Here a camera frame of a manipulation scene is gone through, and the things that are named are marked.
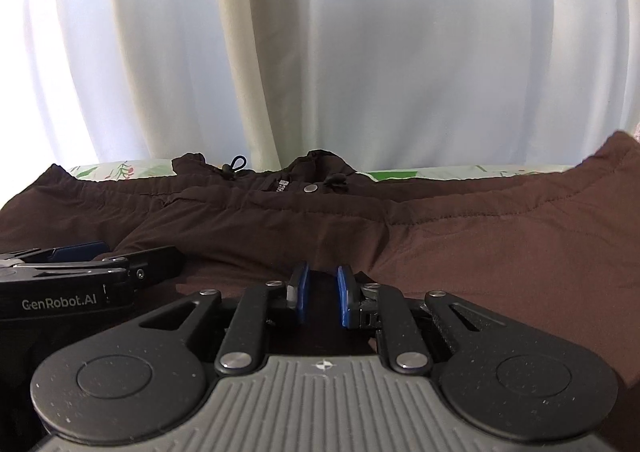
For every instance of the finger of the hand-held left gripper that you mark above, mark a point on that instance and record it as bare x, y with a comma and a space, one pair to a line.
75, 252
150, 264

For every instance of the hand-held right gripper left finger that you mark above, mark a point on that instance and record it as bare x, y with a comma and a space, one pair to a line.
300, 293

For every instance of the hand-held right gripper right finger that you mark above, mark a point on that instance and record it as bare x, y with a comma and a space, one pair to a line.
345, 297

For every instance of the dark brown jacket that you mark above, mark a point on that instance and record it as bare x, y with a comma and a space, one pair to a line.
450, 242

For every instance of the floral bed sheet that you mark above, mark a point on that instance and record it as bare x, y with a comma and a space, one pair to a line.
450, 173

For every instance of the white curtain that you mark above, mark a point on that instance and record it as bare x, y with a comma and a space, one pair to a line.
320, 47

